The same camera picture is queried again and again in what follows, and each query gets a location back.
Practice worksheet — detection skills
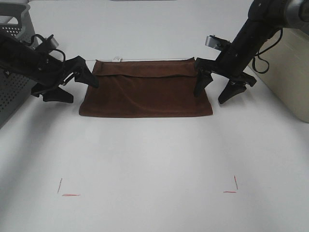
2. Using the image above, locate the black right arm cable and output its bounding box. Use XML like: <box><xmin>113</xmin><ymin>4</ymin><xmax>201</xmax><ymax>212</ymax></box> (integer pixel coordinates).
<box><xmin>252</xmin><ymin>28</ymin><xmax>283</xmax><ymax>73</ymax></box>

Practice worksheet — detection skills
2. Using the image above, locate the grey perforated plastic basket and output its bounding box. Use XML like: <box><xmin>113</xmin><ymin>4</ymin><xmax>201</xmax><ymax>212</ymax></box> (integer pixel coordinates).
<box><xmin>0</xmin><ymin>1</ymin><xmax>35</xmax><ymax>126</ymax></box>

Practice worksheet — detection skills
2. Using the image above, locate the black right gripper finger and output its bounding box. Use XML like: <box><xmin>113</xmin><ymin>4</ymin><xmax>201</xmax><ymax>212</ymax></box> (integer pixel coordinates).
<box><xmin>218</xmin><ymin>81</ymin><xmax>246</xmax><ymax>104</ymax></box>
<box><xmin>194</xmin><ymin>69</ymin><xmax>213</xmax><ymax>97</ymax></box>

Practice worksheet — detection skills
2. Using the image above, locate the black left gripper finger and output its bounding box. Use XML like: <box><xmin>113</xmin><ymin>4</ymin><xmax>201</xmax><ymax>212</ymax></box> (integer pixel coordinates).
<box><xmin>42</xmin><ymin>87</ymin><xmax>73</xmax><ymax>103</ymax></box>
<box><xmin>65</xmin><ymin>56</ymin><xmax>99</xmax><ymax>88</ymax></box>

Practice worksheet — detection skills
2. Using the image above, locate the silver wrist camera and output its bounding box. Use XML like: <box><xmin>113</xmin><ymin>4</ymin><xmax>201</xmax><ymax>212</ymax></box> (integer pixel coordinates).
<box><xmin>205</xmin><ymin>35</ymin><xmax>231</xmax><ymax>51</ymax></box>
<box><xmin>45</xmin><ymin>34</ymin><xmax>59</xmax><ymax>50</ymax></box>

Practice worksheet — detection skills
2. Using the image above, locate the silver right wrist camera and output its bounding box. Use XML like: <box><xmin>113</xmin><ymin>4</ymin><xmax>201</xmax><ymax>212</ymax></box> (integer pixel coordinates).
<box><xmin>205</xmin><ymin>35</ymin><xmax>231</xmax><ymax>51</ymax></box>

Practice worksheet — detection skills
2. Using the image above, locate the brown towel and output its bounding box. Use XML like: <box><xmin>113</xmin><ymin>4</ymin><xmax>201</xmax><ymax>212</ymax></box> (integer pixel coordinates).
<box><xmin>79</xmin><ymin>58</ymin><xmax>213</xmax><ymax>118</ymax></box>

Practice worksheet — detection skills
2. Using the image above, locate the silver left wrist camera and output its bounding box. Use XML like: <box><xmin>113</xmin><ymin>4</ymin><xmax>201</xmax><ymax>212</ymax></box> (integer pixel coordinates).
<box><xmin>45</xmin><ymin>34</ymin><xmax>59</xmax><ymax>50</ymax></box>

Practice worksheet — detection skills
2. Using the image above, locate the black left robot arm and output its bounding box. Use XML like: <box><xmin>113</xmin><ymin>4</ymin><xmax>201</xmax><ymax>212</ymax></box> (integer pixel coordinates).
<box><xmin>0</xmin><ymin>31</ymin><xmax>99</xmax><ymax>103</ymax></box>

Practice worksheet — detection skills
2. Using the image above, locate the beige storage bin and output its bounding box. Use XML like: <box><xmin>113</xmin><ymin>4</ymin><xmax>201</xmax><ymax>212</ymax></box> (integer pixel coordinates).
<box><xmin>254</xmin><ymin>29</ymin><xmax>309</xmax><ymax>123</ymax></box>

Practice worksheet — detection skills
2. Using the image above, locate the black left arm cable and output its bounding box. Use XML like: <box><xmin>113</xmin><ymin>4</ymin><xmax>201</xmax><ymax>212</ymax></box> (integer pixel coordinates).
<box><xmin>28</xmin><ymin>33</ymin><xmax>66</xmax><ymax>64</ymax></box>

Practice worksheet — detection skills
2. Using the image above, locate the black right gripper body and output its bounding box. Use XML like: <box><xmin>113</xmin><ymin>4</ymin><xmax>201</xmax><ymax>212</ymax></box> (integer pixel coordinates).
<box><xmin>194</xmin><ymin>45</ymin><xmax>256</xmax><ymax>86</ymax></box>

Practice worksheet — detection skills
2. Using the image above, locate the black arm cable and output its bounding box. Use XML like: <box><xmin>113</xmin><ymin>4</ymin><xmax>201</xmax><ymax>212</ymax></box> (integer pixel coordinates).
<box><xmin>252</xmin><ymin>28</ymin><xmax>283</xmax><ymax>73</ymax></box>
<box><xmin>28</xmin><ymin>33</ymin><xmax>66</xmax><ymax>64</ymax></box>

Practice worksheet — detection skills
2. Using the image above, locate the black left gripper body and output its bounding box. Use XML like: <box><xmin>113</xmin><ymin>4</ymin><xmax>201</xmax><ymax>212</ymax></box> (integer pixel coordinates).
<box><xmin>14</xmin><ymin>47</ymin><xmax>66</xmax><ymax>97</ymax></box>

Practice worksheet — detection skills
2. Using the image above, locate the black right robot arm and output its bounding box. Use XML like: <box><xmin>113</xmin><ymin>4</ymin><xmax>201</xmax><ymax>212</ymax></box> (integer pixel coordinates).
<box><xmin>194</xmin><ymin>0</ymin><xmax>309</xmax><ymax>104</ymax></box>

